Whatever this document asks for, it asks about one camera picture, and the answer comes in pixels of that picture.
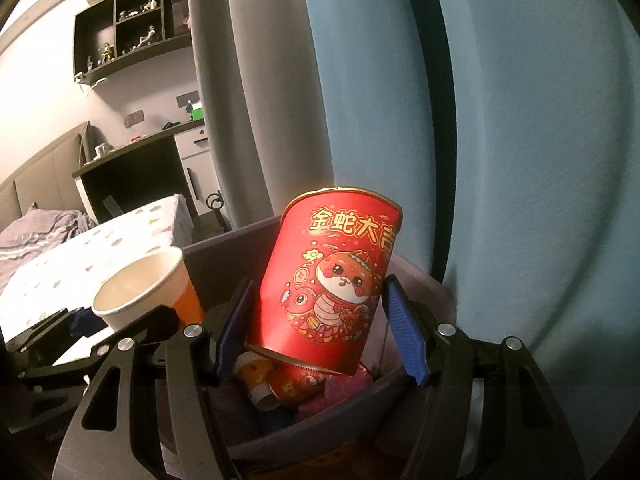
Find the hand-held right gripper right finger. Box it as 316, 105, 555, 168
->
381, 274, 586, 480

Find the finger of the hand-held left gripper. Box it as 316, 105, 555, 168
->
19, 305, 180, 387
4, 306, 109, 357

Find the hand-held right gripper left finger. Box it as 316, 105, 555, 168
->
51, 276, 256, 480

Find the white orange paper cup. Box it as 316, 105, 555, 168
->
92, 246, 207, 333
235, 352, 281, 411

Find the grey purple plastic bin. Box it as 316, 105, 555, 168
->
181, 215, 461, 468

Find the pink foam net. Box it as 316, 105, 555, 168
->
295, 365, 376, 418

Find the red printed paper cup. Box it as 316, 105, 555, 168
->
245, 186, 403, 378

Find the white drawer cabinet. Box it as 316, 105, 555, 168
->
175, 127, 221, 206

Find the dark desk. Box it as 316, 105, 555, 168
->
72, 120, 211, 223

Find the blue and grey curtain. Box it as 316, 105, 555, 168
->
187, 0, 453, 281

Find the group of small figurines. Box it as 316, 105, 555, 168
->
85, 0, 193, 68

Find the black metal wire stand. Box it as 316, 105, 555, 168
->
205, 191, 232, 233

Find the white cable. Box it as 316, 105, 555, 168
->
75, 77, 108, 96

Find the dark wall shelf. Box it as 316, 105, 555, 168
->
72, 0, 193, 86

